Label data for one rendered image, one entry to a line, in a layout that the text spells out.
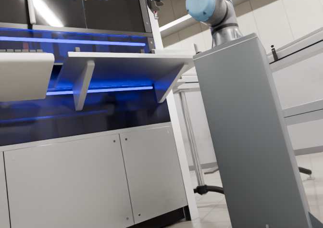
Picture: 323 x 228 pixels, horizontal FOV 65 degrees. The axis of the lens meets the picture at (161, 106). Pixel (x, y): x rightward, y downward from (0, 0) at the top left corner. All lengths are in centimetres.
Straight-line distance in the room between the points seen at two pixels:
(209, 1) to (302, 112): 115
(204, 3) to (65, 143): 91
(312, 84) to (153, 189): 282
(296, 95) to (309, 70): 34
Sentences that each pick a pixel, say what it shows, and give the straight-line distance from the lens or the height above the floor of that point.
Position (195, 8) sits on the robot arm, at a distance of 101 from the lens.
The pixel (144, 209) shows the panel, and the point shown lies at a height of 15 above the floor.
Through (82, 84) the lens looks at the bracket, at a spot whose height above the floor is 80.
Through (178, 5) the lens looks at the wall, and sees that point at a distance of 463.
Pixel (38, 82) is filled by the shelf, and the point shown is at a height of 78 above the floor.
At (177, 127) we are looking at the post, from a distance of 161.
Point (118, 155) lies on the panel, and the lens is 142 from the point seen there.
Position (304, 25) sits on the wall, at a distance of 399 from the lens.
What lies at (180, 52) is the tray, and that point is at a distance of 130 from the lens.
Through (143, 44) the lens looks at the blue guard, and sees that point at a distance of 168.
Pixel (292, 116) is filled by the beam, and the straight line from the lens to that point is 194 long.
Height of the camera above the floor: 46
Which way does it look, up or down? 9 degrees up
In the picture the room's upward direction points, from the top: 11 degrees counter-clockwise
